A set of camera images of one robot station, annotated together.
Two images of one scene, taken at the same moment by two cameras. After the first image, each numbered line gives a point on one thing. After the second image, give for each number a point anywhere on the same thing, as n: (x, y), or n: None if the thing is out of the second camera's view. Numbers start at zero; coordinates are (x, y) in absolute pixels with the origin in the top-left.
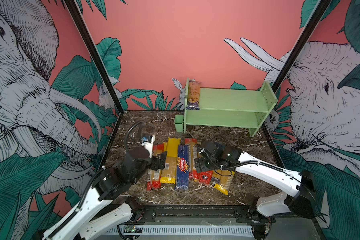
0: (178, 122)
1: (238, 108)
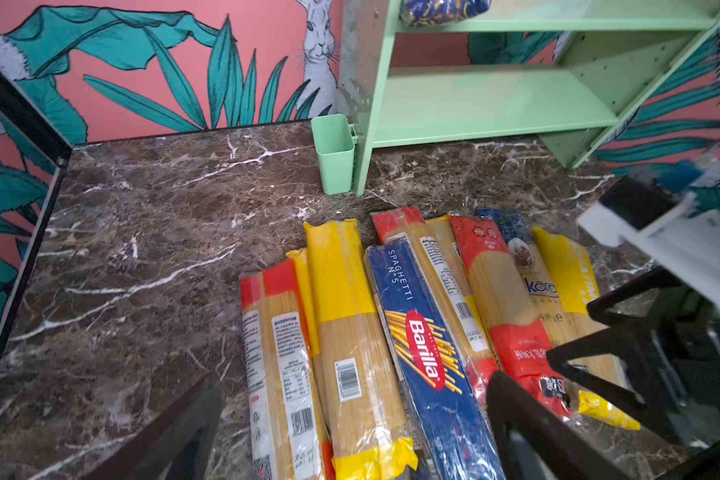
0: (334, 140)
1: (529, 64)
